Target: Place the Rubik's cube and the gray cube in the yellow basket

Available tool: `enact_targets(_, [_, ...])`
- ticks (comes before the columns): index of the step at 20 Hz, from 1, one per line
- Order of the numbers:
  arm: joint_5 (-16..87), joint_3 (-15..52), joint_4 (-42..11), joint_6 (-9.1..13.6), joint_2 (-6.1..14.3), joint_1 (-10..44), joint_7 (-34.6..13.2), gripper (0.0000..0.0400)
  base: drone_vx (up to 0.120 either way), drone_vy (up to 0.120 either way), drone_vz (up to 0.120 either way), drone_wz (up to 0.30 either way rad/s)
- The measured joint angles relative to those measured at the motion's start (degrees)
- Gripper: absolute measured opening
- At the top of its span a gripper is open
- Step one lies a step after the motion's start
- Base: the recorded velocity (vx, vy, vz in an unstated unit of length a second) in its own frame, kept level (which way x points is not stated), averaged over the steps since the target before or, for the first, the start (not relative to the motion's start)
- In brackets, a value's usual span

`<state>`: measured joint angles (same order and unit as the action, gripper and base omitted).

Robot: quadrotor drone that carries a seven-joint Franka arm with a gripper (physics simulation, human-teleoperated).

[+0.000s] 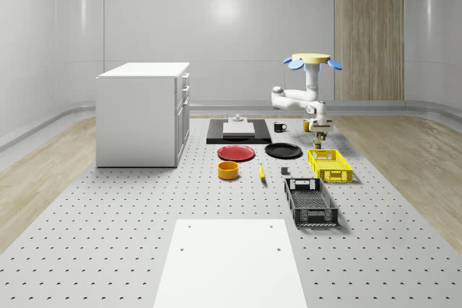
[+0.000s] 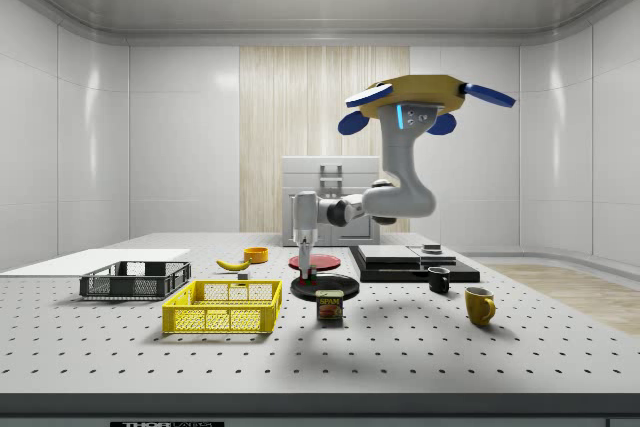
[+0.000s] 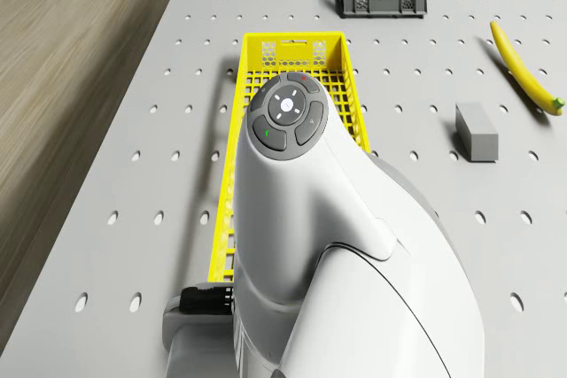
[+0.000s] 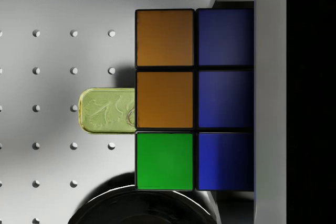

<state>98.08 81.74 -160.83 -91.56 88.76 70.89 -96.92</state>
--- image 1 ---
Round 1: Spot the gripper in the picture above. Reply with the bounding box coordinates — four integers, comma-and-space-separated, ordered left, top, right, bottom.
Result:
308, 119, 334, 139

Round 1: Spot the black plate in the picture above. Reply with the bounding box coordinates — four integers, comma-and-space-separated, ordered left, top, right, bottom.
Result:
264, 142, 304, 160

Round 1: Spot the yellow basket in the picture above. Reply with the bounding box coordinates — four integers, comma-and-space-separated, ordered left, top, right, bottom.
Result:
307, 149, 354, 184

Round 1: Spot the drone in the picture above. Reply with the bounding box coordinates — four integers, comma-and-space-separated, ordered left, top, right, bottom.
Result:
282, 53, 344, 71

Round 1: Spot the red plate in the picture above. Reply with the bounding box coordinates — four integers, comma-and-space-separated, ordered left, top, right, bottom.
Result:
217, 144, 256, 162

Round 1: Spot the dark grey basket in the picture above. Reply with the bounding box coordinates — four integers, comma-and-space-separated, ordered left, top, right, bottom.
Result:
283, 177, 341, 228

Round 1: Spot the yellow bowl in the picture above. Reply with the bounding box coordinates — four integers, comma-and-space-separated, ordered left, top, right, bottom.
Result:
217, 161, 240, 181

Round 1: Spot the white board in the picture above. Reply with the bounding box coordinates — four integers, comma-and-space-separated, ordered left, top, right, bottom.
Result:
153, 219, 309, 308

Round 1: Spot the white cabinet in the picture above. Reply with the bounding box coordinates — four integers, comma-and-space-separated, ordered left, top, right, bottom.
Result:
95, 61, 191, 169

